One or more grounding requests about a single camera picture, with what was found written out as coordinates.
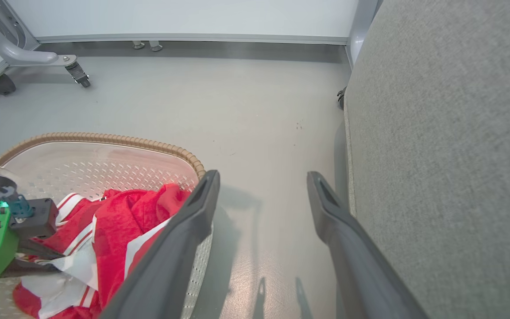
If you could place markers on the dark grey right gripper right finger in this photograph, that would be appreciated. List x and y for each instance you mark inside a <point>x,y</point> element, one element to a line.
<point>361,274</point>

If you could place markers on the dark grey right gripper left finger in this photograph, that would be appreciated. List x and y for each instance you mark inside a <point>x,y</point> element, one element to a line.
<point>171,257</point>

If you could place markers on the red and white jersey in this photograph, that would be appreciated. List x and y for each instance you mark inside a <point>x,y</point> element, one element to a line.
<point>117,221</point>

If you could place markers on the white basket with tan rim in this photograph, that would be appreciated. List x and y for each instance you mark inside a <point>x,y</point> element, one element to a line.
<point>82,168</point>

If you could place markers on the grey fabric sofa seat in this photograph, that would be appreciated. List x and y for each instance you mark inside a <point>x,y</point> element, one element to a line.
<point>450,155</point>

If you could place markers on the grey curved stand leg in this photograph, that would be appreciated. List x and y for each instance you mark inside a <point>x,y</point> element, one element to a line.
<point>20,55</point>

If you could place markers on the small grey metal foot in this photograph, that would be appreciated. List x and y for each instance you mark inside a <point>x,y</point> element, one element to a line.
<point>138,44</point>
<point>156,45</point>

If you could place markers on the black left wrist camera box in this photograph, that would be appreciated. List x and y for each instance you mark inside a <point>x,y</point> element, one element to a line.
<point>38,219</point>

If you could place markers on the grey partition post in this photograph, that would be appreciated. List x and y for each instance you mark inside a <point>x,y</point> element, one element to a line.
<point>361,26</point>

